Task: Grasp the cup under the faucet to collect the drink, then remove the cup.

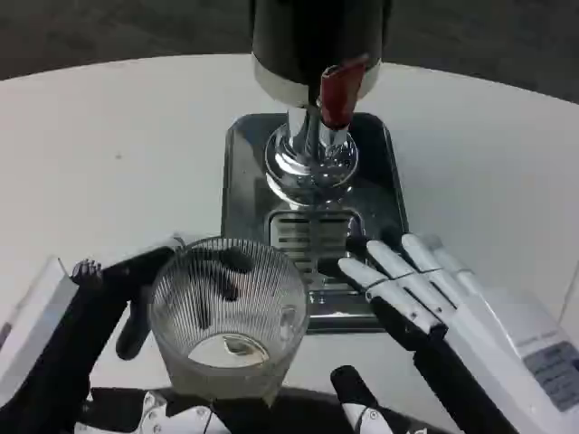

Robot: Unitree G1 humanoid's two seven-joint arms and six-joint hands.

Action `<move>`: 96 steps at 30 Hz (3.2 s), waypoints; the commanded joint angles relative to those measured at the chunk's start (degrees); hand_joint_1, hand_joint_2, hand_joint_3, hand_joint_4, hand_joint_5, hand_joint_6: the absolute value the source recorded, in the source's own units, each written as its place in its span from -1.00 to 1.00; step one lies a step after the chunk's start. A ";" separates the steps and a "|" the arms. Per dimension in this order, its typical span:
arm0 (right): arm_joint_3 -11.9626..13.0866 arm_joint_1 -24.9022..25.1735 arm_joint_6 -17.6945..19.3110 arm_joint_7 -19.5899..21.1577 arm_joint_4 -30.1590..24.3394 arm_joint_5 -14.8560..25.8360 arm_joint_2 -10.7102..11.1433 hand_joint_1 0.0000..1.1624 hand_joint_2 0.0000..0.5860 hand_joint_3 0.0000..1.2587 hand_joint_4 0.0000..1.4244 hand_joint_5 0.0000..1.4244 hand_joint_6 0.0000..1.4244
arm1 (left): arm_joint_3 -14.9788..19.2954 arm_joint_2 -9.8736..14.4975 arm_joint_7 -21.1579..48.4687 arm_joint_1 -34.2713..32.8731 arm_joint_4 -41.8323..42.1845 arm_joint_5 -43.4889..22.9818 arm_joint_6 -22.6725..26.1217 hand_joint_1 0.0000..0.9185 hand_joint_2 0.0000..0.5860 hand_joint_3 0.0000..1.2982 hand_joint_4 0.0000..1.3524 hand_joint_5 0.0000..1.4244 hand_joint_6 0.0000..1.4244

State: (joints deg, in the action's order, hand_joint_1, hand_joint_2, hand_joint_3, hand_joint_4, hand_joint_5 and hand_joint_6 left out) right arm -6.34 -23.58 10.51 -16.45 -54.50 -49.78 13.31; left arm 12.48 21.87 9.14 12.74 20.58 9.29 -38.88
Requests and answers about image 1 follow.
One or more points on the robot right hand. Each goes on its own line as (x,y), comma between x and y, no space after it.
(488,343)

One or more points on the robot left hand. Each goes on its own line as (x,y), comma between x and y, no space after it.
(50,343)

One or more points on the clear ribbed glass cup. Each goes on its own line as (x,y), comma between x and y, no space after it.
(176,352)

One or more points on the steel drip tray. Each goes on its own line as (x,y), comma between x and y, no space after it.
(380,181)

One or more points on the slotted steel tray grid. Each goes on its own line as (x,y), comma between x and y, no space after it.
(294,235)

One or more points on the black drink dispenser chrome stand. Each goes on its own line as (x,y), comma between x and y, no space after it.
(289,40)

